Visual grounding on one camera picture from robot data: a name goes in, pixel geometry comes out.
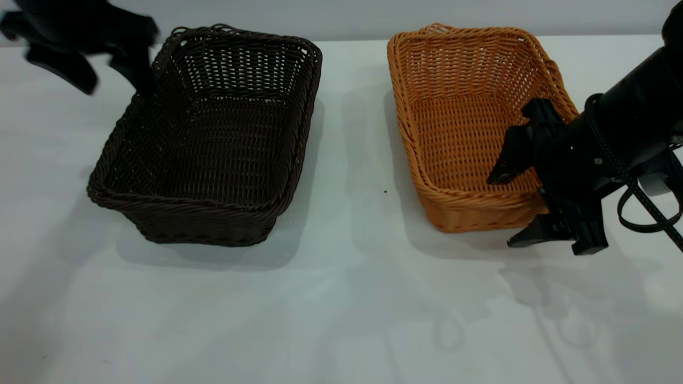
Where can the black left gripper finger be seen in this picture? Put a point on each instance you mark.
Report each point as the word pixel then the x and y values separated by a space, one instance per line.
pixel 134 66
pixel 66 66

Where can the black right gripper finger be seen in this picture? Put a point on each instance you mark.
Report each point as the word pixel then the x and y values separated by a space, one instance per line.
pixel 547 230
pixel 525 146

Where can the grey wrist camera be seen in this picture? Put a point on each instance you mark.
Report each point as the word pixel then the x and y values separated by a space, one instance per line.
pixel 657 182

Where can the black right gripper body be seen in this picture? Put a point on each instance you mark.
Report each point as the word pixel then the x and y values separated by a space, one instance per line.
pixel 579 170

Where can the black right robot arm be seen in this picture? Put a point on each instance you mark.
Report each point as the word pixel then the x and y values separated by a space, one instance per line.
pixel 645 101

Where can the orange wicker basket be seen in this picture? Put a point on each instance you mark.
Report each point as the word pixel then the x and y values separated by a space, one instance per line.
pixel 453 133

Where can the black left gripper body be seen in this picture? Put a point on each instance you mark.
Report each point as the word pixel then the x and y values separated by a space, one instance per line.
pixel 74 24

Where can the black wicker basket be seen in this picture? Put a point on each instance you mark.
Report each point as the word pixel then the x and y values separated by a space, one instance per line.
pixel 235 160

